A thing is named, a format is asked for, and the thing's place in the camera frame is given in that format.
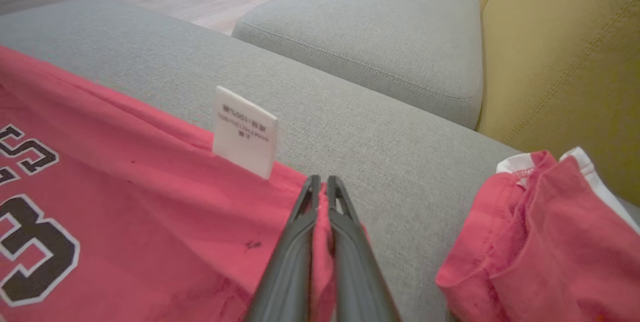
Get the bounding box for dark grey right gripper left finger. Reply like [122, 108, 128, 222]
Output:
[243, 175, 321, 322]

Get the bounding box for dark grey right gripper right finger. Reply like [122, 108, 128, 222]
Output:
[327, 176, 401, 322]

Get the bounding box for red Bulls 23 jersey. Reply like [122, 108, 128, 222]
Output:
[0, 45, 372, 322]

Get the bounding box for red shorts with white trim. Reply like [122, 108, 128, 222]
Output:
[435, 146, 640, 322]

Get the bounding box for big yellow sofa backrest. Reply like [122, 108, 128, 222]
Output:
[475, 0, 640, 208]

